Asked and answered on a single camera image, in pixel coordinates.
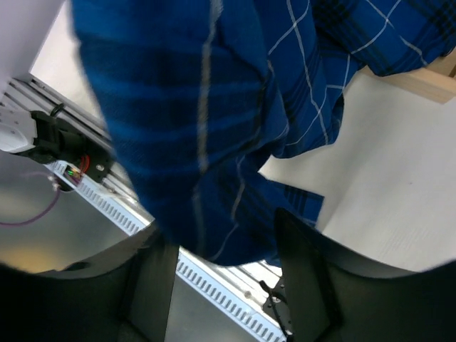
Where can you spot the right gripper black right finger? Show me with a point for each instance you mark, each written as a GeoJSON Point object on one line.
{"type": "Point", "coordinates": [336, 294]}

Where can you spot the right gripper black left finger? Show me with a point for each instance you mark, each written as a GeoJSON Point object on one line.
{"type": "Point", "coordinates": [121, 294]}

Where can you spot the blue plaid shirt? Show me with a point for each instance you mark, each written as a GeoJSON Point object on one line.
{"type": "Point", "coordinates": [198, 95]}

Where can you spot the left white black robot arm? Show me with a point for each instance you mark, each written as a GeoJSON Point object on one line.
{"type": "Point", "coordinates": [40, 137]}

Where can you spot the wooden clothes rack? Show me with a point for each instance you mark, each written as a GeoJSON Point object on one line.
{"type": "Point", "coordinates": [435, 82]}

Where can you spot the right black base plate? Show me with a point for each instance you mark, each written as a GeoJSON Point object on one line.
{"type": "Point", "coordinates": [276, 306]}

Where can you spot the aluminium mounting rail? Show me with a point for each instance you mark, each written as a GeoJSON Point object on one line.
{"type": "Point", "coordinates": [233, 292]}

